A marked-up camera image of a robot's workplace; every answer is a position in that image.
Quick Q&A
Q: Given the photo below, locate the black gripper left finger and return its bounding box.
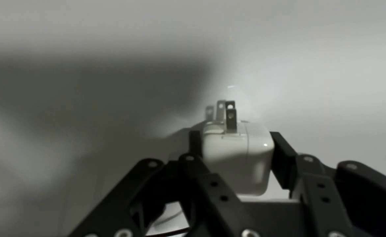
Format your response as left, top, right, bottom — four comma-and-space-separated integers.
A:
69, 130, 264, 237

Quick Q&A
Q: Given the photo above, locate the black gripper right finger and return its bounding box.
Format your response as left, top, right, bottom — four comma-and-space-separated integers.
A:
270, 130, 386, 237

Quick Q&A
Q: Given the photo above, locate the white charger power adapter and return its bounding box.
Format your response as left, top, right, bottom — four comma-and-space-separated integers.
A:
187, 99, 277, 196

